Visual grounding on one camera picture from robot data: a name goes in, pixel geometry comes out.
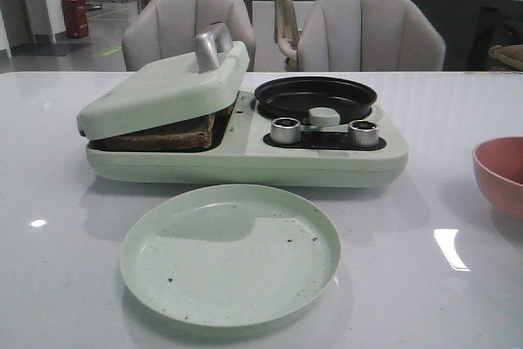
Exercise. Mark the bread slice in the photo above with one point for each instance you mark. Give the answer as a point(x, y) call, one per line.
point(191, 134)

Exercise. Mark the green breakfast maker lid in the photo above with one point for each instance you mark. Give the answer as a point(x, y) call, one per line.
point(165, 91)

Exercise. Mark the pink bowl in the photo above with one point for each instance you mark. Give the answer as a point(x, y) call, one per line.
point(497, 165)

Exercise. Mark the green breakfast maker base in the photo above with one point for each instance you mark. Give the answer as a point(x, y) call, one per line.
point(244, 157)

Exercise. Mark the left silver control knob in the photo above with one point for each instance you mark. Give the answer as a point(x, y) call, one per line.
point(285, 131)

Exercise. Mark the silver control knob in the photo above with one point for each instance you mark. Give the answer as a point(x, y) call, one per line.
point(285, 131)
point(363, 133)

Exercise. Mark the black round frying pan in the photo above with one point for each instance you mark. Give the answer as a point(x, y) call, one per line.
point(294, 96)

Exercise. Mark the right silver control knob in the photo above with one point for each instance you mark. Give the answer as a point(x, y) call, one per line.
point(363, 133)

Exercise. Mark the light green round plate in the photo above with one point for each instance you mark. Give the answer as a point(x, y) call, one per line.
point(231, 257)

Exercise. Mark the beige office chair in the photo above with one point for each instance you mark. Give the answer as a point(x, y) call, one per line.
point(286, 33)

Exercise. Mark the right grey upholstered chair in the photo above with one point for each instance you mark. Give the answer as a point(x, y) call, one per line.
point(369, 36)

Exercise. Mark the grey upholstered chair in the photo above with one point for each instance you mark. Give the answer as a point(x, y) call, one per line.
point(166, 28)
point(369, 36)

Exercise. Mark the left grey upholstered chair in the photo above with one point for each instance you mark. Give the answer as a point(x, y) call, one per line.
point(166, 28)

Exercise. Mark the red trash bin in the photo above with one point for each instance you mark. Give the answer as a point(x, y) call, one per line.
point(75, 18)

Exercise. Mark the beige cushion at right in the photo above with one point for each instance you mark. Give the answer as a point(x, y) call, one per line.
point(506, 57)

